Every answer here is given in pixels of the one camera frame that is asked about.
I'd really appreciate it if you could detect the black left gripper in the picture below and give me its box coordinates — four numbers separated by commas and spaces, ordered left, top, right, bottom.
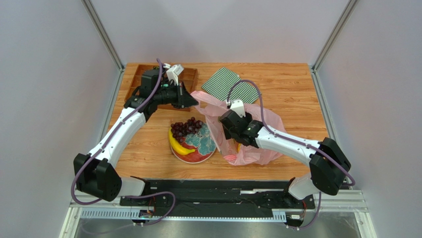
154, 81, 199, 110

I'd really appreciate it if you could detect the pink plastic bag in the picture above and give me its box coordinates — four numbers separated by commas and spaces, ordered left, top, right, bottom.
191, 91, 283, 166

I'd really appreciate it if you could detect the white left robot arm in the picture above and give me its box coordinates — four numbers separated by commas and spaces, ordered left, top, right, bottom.
71, 64, 198, 202

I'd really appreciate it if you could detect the wooden compartment tray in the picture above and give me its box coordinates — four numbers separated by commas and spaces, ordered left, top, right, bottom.
124, 64, 198, 106

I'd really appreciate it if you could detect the purple grape bunch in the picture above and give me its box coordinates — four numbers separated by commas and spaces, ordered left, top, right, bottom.
170, 117, 205, 143

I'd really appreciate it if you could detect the green striped cloth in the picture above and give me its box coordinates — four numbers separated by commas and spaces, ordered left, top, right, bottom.
201, 67, 259, 104

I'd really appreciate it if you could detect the patterned fruit plate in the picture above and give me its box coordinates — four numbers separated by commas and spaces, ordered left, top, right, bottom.
170, 122, 216, 164

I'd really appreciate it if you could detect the yellow banana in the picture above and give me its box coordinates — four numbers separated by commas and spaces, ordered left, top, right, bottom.
168, 129, 195, 156

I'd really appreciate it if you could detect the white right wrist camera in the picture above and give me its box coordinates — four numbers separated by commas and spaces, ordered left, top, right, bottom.
226, 99, 246, 118

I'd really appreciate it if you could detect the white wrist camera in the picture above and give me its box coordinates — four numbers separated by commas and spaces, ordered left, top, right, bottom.
164, 63, 184, 85
226, 99, 246, 118

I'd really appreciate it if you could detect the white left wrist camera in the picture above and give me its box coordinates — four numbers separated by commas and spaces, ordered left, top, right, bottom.
164, 63, 184, 85

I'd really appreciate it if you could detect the aluminium frame post left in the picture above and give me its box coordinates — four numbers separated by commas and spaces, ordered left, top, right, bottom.
81, 0, 125, 72

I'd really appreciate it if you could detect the aluminium frame post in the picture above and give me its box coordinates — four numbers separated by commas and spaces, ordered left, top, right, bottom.
81, 0, 125, 72
312, 0, 359, 71

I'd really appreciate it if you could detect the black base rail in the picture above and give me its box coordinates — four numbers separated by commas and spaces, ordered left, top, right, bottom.
119, 179, 316, 219

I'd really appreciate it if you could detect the aluminium frame post right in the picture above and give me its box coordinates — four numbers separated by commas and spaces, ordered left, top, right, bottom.
312, 0, 359, 71

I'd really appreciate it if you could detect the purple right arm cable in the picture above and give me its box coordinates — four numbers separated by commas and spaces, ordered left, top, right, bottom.
225, 79, 356, 230

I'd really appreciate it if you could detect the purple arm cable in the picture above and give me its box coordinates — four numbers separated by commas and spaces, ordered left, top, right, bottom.
225, 79, 356, 230
70, 58, 177, 206

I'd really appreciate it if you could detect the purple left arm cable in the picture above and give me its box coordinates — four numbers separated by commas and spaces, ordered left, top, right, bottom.
70, 58, 177, 206

